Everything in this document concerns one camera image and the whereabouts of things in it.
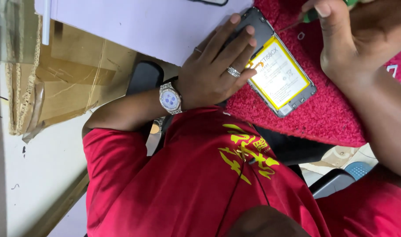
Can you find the pale lilac board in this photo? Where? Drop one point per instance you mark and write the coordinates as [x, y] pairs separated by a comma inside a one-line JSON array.
[[148, 26]]

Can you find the grey smartphone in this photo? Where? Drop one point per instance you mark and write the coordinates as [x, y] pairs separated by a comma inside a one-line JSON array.
[[286, 108]]

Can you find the yellow-edged phone battery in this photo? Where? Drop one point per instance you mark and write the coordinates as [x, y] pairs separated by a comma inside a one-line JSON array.
[[279, 75]]

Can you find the person's left hand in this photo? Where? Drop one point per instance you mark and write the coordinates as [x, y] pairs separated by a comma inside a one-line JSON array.
[[203, 77]]

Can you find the red fuzzy mat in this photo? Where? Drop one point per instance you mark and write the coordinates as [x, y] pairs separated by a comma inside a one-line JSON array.
[[319, 118]]

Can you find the black chair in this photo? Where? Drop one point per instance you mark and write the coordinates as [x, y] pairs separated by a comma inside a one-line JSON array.
[[144, 77]]

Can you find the dark grey chair armrest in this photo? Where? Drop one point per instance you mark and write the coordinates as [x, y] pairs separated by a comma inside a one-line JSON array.
[[332, 182]]

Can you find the black-edged flat device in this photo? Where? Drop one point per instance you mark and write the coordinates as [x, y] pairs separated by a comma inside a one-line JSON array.
[[210, 2]]

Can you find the silver jewelled wristwatch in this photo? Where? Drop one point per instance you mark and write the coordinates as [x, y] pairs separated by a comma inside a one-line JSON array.
[[170, 98]]

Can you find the brown cardboard box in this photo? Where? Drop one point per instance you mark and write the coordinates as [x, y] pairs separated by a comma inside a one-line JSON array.
[[72, 75]]

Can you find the white plastic tube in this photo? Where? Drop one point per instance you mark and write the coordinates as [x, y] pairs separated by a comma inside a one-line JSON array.
[[46, 19]]

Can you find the red shirt with yellow print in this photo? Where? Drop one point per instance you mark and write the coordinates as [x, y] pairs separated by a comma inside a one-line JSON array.
[[187, 184]]

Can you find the small white part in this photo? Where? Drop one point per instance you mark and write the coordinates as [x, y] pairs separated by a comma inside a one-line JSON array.
[[392, 68]]

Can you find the person's right hand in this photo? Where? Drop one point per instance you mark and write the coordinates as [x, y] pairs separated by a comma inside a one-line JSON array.
[[358, 36]]

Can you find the blue plastic stool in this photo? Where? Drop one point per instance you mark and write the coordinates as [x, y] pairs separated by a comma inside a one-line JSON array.
[[359, 170]]

